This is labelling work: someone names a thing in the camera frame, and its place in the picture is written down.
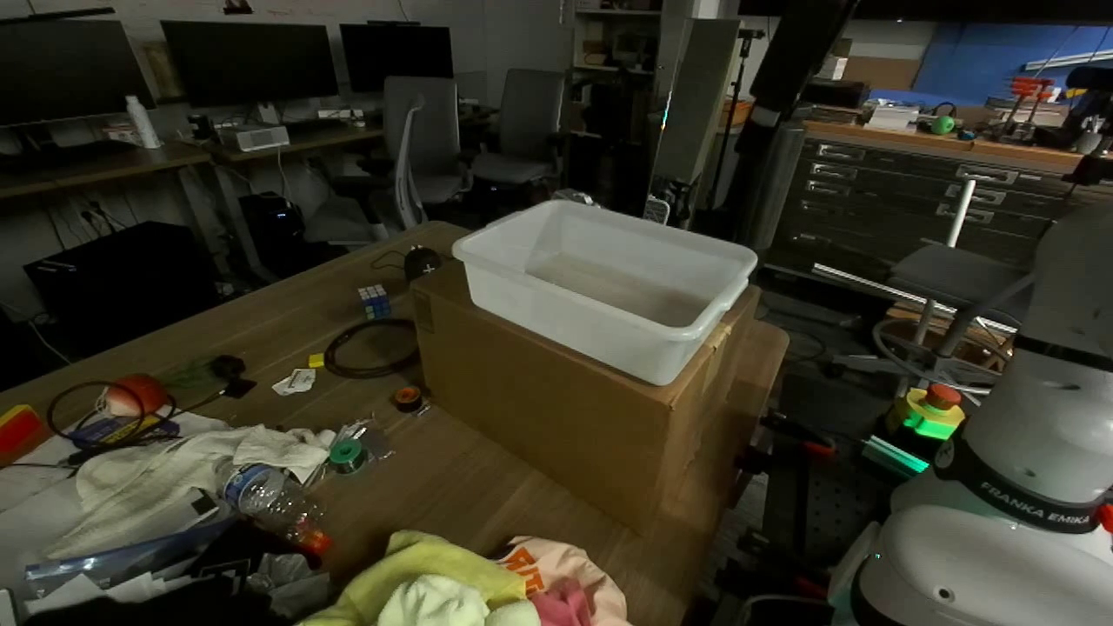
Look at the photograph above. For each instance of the white plastic bottle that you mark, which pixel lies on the white plastic bottle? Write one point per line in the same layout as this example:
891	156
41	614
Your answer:
142	126

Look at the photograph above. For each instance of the yellow microfiber cloth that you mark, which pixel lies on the yellow microfiber cloth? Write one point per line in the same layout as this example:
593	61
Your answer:
384	570

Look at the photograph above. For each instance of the clear plastic bottle red cap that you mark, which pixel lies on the clear plastic bottle red cap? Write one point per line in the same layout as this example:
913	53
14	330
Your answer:
261	492

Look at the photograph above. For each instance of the small blue white box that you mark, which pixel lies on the small blue white box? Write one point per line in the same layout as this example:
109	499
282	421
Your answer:
374	301

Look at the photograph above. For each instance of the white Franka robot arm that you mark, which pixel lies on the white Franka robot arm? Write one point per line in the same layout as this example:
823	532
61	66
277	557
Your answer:
1022	557

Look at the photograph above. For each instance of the pale green towel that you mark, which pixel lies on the pale green towel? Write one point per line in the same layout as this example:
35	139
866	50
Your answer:
441	605

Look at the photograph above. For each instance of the small green plastic item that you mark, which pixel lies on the small green plastic item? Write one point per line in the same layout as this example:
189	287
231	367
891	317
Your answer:
345	454

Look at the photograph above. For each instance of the clear crumpled plastic bag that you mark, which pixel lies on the clear crumpled plastic bag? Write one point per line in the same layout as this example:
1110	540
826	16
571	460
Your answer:
107	570

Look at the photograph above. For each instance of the small black device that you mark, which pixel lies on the small black device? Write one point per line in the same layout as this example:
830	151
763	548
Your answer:
420	261

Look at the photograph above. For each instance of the red yellow object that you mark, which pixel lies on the red yellow object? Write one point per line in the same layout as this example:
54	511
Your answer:
20	432

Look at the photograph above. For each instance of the black computer monitor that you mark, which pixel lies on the black computer monitor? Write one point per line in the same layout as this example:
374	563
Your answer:
248	61
396	59
72	72

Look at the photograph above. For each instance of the grey office chair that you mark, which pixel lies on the grey office chair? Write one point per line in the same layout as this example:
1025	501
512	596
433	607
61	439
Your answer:
522	126
422	141

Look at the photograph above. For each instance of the peach printed t-shirt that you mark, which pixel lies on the peach printed t-shirt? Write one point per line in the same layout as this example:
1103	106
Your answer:
544	563

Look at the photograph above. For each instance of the white desk device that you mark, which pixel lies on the white desk device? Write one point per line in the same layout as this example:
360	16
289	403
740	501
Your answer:
261	139

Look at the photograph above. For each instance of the dark screen with text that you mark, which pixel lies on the dark screen with text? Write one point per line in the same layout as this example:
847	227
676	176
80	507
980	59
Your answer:
891	220

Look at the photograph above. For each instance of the pink shirt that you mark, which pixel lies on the pink shirt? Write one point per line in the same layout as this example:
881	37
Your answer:
564	605

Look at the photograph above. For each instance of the small orange black disc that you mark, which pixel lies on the small orange black disc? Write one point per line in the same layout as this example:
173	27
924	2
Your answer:
408	398

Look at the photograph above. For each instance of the white plastic container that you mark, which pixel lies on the white plastic container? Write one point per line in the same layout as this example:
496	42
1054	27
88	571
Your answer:
558	316

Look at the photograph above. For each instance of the red emergency stop button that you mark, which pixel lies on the red emergency stop button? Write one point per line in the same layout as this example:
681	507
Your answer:
930	409

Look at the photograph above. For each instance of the white cloth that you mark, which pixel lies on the white cloth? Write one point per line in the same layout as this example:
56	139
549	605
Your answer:
125	476

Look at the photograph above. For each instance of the brown cardboard box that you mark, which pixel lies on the brown cardboard box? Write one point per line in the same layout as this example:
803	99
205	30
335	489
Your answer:
544	404

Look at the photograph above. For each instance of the wooden office desk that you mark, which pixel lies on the wooden office desk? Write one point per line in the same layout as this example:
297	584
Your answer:
72	176
326	144

